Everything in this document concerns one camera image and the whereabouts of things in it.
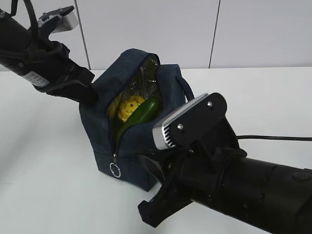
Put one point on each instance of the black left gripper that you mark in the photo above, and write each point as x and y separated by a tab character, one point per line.
54	73

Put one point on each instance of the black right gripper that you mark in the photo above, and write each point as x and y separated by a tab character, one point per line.
186	175

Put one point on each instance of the dark blue lunch bag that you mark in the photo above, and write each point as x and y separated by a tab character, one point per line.
135	72

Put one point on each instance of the yellow wrinkled pear toy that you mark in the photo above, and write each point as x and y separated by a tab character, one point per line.
128	106

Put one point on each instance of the green cucumber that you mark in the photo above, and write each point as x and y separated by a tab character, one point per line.
146	112

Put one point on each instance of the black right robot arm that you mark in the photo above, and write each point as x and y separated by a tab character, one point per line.
272	197

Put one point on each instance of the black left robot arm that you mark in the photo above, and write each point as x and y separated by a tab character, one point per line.
15	40

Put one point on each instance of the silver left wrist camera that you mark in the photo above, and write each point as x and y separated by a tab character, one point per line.
60	20

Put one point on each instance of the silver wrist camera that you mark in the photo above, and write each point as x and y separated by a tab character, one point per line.
200	120
60	20

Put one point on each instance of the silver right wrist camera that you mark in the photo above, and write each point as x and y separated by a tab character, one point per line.
200	120

